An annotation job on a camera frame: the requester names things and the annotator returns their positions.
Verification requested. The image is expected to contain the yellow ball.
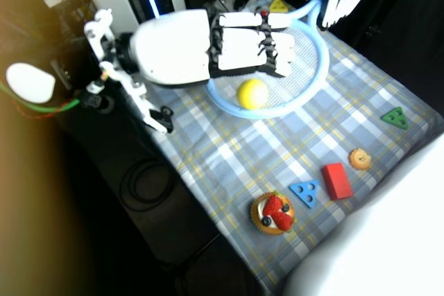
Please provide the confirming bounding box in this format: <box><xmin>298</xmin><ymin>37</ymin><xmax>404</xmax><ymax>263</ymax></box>
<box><xmin>237</xmin><ymin>78</ymin><xmax>270</xmax><ymax>110</ymax></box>

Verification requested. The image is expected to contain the red rectangular block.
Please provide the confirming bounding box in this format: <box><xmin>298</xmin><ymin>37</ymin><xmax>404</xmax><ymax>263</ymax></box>
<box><xmin>321</xmin><ymin>162</ymin><xmax>355</xmax><ymax>202</ymax></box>

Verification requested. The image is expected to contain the green triangle block with holes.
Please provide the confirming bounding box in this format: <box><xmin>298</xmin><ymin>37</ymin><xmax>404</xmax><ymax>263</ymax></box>
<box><xmin>380</xmin><ymin>106</ymin><xmax>409</xmax><ymax>130</ymax></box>

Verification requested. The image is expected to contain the blue triangle block with holes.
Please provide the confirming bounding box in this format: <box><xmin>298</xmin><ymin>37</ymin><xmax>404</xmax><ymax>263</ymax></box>
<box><xmin>289</xmin><ymin>180</ymin><xmax>322</xmax><ymax>209</ymax></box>

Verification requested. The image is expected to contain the strawberry cream cupcake toy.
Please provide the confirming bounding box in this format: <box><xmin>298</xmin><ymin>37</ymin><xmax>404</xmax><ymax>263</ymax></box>
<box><xmin>250</xmin><ymin>191</ymin><xmax>296</xmax><ymax>236</ymax></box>

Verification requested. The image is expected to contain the black cable loop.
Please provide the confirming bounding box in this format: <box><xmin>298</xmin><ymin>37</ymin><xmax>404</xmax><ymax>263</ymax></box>
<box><xmin>119</xmin><ymin>157</ymin><xmax>176</xmax><ymax>213</ymax></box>

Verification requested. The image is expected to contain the blue plaid tablecloth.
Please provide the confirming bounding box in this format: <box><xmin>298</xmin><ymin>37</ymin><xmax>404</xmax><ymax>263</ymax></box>
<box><xmin>145</xmin><ymin>0</ymin><xmax>436</xmax><ymax>295</ymax></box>

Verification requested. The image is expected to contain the yellow triangle block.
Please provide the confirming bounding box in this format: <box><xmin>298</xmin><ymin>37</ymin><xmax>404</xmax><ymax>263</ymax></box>
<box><xmin>268</xmin><ymin>0</ymin><xmax>289</xmax><ymax>14</ymax></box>

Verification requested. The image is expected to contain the light blue toy racket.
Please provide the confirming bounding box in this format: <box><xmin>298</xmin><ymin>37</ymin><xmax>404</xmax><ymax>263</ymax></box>
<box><xmin>203</xmin><ymin>0</ymin><xmax>331</xmax><ymax>121</ymax></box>

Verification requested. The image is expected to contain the tan round cookie toy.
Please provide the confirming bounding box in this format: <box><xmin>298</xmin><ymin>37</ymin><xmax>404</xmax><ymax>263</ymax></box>
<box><xmin>348</xmin><ymin>148</ymin><xmax>372</xmax><ymax>171</ymax></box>

